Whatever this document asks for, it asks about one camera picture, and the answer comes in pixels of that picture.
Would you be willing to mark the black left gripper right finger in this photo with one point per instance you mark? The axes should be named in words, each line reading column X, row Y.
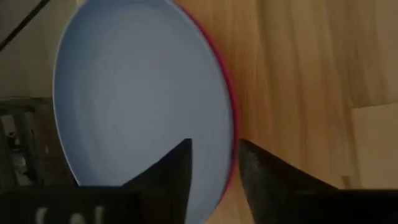
column 280, row 193

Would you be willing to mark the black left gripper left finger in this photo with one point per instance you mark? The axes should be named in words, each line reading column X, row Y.
column 168, row 186

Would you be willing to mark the pink plate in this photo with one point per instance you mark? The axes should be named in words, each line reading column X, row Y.
column 235, row 124

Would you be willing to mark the light blue plate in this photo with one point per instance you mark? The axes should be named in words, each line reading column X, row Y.
column 140, row 77

